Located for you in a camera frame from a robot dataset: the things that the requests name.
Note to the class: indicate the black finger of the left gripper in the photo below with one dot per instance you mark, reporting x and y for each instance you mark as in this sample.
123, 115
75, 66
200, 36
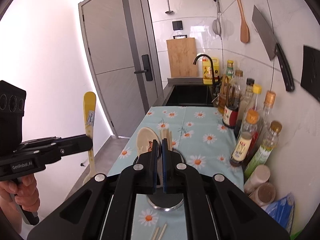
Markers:
74, 145

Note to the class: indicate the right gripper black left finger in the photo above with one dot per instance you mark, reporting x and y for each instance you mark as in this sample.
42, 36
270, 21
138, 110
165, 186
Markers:
146, 166

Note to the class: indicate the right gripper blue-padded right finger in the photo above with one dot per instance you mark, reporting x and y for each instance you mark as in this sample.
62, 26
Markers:
172, 183

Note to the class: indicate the long wooden chopstick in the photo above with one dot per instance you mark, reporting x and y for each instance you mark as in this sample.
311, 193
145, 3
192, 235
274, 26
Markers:
165, 133

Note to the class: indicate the yellow wooden rice paddle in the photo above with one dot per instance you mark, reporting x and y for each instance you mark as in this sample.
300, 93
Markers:
89, 115

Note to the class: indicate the black kitchen sink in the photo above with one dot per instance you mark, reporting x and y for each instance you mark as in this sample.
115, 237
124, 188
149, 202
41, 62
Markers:
188, 91

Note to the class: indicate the black kitchen faucet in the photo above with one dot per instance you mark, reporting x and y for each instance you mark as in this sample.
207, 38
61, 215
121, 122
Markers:
210, 87

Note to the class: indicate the person's left hand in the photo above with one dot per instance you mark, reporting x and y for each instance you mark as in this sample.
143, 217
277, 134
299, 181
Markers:
26, 193

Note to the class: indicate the beige cartoon rice paddle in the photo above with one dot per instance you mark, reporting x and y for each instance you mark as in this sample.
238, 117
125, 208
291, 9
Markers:
144, 141

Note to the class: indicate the daisy-pattern blue tablecloth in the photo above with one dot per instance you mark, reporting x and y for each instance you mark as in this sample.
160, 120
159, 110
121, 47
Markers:
206, 144

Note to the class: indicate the wooden chopstick on table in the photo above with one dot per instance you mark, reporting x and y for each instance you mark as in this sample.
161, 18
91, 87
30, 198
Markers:
155, 233
162, 231

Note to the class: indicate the yellow-label sauce bottle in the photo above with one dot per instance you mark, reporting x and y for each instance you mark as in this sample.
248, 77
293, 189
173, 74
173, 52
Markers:
245, 137

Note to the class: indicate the white-lid spice jar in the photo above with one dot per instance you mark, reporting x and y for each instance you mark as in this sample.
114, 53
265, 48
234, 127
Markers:
260, 175

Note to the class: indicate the black-cap sauce bottle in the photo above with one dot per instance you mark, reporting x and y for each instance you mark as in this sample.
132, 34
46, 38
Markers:
245, 99

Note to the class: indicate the brown-lid spice jar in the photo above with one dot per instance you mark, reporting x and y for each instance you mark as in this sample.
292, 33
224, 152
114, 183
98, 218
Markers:
264, 194

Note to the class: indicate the dark soy sauce bottle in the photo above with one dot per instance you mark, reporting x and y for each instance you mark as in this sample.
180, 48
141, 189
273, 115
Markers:
233, 97

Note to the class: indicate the yellow oil jug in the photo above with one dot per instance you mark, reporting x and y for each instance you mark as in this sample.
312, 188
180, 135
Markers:
209, 71

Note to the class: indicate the green-label clear bottle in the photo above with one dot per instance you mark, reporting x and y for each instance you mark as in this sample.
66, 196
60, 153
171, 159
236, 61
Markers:
269, 142

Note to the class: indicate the yellow-cap clear bottle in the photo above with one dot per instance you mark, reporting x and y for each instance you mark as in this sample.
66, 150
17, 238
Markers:
254, 102

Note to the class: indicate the bamboo cutting board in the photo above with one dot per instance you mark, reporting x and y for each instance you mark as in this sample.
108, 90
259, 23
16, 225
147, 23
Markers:
181, 53

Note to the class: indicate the blue white plastic bag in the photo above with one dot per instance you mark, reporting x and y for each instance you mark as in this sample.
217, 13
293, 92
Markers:
282, 211

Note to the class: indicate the orange-cap clear bottle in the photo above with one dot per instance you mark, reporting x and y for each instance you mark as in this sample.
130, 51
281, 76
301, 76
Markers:
265, 114

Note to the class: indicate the grey door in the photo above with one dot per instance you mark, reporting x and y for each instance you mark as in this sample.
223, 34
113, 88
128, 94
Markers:
116, 33

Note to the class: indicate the metal mesh strainer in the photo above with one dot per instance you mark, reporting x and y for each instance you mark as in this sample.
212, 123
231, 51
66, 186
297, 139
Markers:
216, 25

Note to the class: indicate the hanging metal ladle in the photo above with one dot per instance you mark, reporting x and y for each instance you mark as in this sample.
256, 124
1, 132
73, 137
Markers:
169, 11

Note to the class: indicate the black door handle lock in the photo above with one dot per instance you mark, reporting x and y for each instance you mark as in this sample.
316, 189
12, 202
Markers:
147, 68

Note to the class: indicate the black wall socket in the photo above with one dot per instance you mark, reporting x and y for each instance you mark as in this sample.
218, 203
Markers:
177, 25

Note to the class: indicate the wooden spatula on wall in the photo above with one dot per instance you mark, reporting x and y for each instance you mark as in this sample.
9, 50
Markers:
244, 30

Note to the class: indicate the steel cleaver black handle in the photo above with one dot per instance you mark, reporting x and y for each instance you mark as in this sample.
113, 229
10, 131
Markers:
273, 47

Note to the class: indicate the black wall panel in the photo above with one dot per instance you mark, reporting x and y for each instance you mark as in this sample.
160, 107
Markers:
310, 80

